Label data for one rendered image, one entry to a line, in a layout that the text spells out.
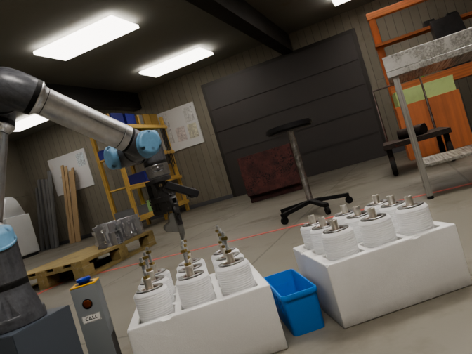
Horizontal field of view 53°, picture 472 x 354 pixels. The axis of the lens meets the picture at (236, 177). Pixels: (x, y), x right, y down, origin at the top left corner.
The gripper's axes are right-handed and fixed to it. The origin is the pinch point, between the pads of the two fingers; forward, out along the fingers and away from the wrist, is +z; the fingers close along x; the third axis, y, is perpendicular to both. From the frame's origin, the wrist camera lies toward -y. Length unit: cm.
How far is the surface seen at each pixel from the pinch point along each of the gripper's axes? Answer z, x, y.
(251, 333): 27.4, 32.4, -7.0
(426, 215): 12, 36, -65
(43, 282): 28, -271, 99
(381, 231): 13, 34, -50
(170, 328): 19.3, 30.1, 12.8
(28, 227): -27, -927, 227
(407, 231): 16, 33, -59
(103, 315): 12.5, 19.7, 28.8
